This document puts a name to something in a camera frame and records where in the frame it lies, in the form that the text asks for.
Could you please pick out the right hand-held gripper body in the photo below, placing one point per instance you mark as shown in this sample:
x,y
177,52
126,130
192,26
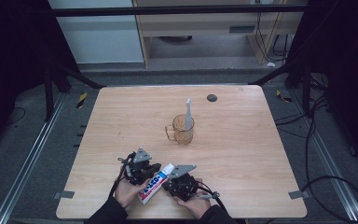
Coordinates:
x,y
181,185

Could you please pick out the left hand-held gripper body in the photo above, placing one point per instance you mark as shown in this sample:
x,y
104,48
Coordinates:
x,y
138,169

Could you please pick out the white toothpaste tube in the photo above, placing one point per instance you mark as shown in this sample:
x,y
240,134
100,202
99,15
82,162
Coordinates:
x,y
154,186

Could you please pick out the amber transparent cup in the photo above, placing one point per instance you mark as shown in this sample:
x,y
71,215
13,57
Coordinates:
x,y
183,132

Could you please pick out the white electric toothbrush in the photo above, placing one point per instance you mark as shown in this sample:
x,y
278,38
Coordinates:
x,y
188,113

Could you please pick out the person's left hand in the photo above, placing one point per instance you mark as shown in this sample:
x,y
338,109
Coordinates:
x,y
127,193

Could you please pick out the person's right hand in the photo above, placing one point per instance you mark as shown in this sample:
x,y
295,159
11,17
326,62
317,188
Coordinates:
x,y
195,205

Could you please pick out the grey table grommet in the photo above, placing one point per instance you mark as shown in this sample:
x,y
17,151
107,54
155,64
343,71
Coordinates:
x,y
212,98

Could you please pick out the yellow black tape strip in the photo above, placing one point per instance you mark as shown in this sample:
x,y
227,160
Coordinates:
x,y
81,100
282,96

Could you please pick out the black metal stand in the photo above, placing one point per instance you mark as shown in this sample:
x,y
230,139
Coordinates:
x,y
48,93
306,87

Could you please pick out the white cabinet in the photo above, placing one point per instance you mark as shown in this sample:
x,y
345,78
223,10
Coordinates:
x,y
99,34

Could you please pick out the small white object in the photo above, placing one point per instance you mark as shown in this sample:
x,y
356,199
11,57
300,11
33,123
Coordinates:
x,y
271,64

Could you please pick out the light wooden desk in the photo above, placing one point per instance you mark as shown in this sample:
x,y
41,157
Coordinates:
x,y
211,25

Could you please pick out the black horizontal bar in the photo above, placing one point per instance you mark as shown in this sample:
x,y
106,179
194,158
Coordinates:
x,y
177,11

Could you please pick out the dark curtain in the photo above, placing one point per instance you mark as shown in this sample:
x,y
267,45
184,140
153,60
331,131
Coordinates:
x,y
12,62
345,68

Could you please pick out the grey table bracket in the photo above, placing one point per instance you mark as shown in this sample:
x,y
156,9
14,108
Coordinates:
x,y
64,194
299,194

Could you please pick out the aluminium floor rail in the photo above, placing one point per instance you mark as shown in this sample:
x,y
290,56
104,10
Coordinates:
x,y
332,168
28,161

